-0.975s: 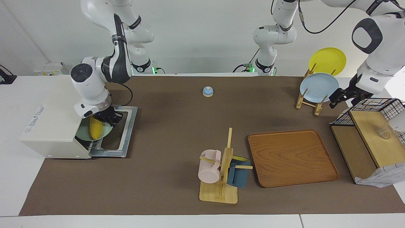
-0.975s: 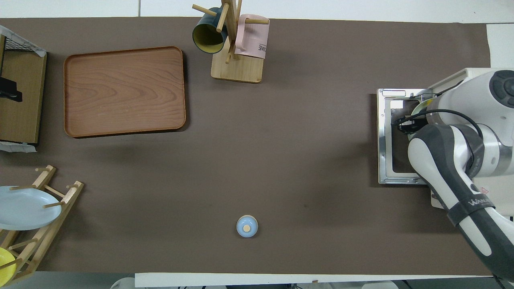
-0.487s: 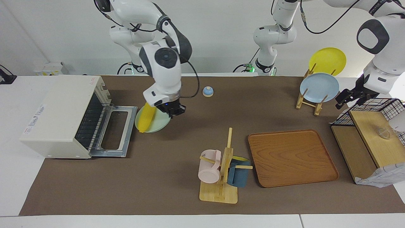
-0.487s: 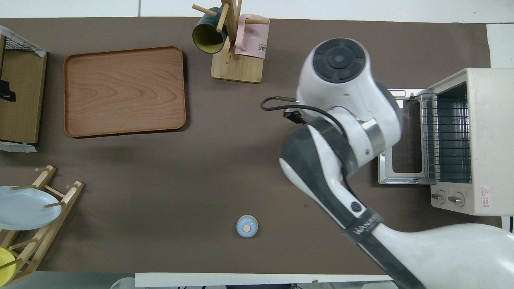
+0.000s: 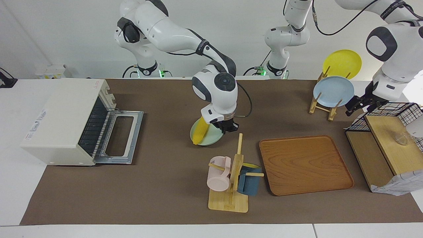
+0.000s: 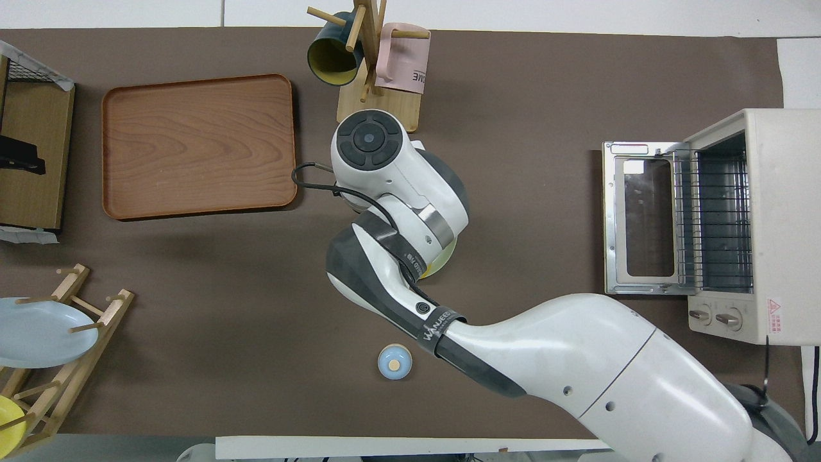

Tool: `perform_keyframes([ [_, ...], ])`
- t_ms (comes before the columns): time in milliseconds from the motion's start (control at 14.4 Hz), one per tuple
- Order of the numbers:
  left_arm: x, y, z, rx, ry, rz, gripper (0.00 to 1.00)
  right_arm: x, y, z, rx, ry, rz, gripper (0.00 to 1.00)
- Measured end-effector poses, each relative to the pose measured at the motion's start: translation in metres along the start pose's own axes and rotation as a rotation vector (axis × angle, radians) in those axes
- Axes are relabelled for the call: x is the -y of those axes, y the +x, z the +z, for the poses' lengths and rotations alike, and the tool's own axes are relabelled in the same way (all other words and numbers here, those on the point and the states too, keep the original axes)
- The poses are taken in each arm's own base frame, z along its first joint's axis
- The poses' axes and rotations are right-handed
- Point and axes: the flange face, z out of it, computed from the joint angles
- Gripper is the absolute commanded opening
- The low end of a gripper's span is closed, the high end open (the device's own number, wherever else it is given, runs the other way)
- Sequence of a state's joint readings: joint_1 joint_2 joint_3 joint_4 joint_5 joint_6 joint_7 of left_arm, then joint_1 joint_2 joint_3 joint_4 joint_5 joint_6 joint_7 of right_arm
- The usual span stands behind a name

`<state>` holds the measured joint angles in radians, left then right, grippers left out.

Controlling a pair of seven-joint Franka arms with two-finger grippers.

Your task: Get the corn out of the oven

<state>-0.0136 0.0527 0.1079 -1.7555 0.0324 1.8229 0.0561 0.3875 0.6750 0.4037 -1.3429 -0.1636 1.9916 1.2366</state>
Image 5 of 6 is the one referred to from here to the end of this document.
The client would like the black left base cable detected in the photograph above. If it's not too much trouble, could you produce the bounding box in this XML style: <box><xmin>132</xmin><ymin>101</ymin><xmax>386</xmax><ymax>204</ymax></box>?
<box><xmin>244</xmin><ymin>51</ymin><xmax>272</xmax><ymax>76</ymax></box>

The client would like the white toaster oven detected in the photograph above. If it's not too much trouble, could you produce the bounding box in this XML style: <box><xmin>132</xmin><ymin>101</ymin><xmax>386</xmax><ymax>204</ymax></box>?
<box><xmin>20</xmin><ymin>78</ymin><xmax>117</xmax><ymax>166</ymax></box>

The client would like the light blue plate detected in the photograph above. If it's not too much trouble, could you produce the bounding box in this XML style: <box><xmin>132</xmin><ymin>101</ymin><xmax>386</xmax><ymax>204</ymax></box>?
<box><xmin>313</xmin><ymin>76</ymin><xmax>355</xmax><ymax>108</ymax></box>

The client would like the pink mug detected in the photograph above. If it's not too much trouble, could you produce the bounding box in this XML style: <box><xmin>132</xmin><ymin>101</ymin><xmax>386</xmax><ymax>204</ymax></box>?
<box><xmin>207</xmin><ymin>156</ymin><xmax>232</xmax><ymax>192</ymax></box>

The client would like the mint green plate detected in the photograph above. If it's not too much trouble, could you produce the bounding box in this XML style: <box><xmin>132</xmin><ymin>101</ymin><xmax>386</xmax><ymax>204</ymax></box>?
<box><xmin>190</xmin><ymin>117</ymin><xmax>224</xmax><ymax>146</ymax></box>

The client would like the black right base cable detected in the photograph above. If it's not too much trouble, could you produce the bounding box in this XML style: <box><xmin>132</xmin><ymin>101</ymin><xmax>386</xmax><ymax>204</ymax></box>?
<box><xmin>122</xmin><ymin>64</ymin><xmax>137</xmax><ymax>78</ymax></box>

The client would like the wooden two-tier shelf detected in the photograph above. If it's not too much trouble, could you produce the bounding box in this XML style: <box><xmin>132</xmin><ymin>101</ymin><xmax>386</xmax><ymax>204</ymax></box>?
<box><xmin>345</xmin><ymin>115</ymin><xmax>423</xmax><ymax>192</ymax></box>

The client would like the wooden mug rack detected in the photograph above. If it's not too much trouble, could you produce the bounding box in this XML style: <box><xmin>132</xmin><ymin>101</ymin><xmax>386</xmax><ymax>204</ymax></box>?
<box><xmin>208</xmin><ymin>133</ymin><xmax>265</xmax><ymax>213</ymax></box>

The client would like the black wire basket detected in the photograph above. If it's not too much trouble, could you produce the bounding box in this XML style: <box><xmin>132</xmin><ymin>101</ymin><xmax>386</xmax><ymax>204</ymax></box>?
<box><xmin>345</xmin><ymin>102</ymin><xmax>423</xmax><ymax>152</ymax></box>

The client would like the white crumpled cloth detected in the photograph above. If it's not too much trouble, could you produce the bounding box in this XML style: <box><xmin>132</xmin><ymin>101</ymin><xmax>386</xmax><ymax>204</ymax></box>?
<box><xmin>370</xmin><ymin>170</ymin><xmax>423</xmax><ymax>196</ymax></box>

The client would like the wooden plate rack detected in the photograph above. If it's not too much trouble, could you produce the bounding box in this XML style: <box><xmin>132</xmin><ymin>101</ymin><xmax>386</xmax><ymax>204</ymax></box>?
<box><xmin>309</xmin><ymin>66</ymin><xmax>352</xmax><ymax>122</ymax></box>

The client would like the black clamp mount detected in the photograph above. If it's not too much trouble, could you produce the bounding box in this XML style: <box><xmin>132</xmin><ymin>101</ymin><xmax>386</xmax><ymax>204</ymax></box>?
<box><xmin>0</xmin><ymin>68</ymin><xmax>18</xmax><ymax>88</ymax></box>

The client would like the brown table mat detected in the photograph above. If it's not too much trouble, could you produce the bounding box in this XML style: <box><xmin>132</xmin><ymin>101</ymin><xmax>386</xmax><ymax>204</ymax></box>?
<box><xmin>20</xmin><ymin>78</ymin><xmax>423</xmax><ymax>226</ymax></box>

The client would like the white rounded object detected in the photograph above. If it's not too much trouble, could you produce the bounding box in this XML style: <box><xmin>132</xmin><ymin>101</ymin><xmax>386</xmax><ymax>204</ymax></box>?
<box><xmin>406</xmin><ymin>117</ymin><xmax>423</xmax><ymax>139</ymax></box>

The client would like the yellow plate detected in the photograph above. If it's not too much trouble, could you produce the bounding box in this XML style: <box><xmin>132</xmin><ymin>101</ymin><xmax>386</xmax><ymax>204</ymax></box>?
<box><xmin>322</xmin><ymin>50</ymin><xmax>362</xmax><ymax>80</ymax></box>

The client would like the oven door with handle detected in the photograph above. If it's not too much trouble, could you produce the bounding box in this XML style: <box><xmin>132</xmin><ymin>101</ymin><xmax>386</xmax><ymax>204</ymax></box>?
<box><xmin>93</xmin><ymin>110</ymin><xmax>144</xmax><ymax>165</ymax></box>

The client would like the black base cable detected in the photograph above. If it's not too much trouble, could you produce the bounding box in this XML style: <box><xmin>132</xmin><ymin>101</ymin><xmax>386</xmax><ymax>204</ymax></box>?
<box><xmin>244</xmin><ymin>51</ymin><xmax>272</xmax><ymax>76</ymax></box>
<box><xmin>122</xmin><ymin>64</ymin><xmax>137</xmax><ymax>78</ymax></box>

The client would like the blue mug yellow inside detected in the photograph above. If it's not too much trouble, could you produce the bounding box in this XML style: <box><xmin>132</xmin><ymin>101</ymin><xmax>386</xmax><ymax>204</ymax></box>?
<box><xmin>237</xmin><ymin>163</ymin><xmax>262</xmax><ymax>196</ymax></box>

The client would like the clear glass cup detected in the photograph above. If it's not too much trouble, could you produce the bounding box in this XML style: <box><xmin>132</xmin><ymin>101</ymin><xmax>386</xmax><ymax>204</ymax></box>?
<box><xmin>394</xmin><ymin>133</ymin><xmax>410</xmax><ymax>146</ymax></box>

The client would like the white box with labels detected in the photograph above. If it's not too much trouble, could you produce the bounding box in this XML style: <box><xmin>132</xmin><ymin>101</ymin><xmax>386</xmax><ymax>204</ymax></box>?
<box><xmin>35</xmin><ymin>64</ymin><xmax>71</xmax><ymax>79</ymax></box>

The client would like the brown wooden tray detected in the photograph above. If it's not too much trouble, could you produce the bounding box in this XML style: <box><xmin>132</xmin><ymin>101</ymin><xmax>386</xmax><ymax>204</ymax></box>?
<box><xmin>259</xmin><ymin>135</ymin><xmax>354</xmax><ymax>196</ymax></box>

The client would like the black right arm wrist cable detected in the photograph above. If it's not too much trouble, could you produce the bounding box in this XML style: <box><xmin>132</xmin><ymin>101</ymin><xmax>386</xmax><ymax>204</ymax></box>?
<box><xmin>236</xmin><ymin>82</ymin><xmax>252</xmax><ymax>118</ymax></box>

